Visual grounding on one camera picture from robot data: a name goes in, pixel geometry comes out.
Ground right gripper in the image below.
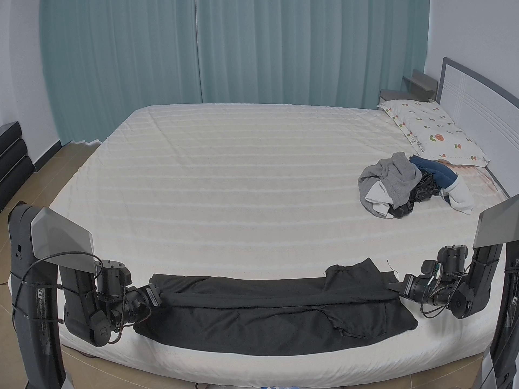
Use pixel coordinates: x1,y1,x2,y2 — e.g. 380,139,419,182
399,275,426,302

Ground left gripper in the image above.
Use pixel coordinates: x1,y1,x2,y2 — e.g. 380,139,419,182
128,283,164,323

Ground black trousers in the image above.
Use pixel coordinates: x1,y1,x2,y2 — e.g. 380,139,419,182
133,258,419,356

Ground pile of clothes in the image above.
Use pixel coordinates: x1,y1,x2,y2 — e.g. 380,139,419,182
358,151,475,220

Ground bed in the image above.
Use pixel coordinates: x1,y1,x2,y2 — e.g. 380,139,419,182
51,57,519,384

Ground white printed pillow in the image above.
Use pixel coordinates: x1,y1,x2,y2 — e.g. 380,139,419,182
377,99,491,168

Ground black chest of drawers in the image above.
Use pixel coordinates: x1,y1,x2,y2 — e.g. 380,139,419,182
0,121,34,214

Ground grey bedside table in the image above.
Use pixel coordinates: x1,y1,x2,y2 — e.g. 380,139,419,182
379,69,438,104

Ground blue-green curtain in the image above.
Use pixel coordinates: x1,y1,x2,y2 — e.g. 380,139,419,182
195,0,430,108
38,0,202,145

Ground black cable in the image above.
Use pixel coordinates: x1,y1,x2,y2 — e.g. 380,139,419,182
419,298,453,320
10,251,104,287

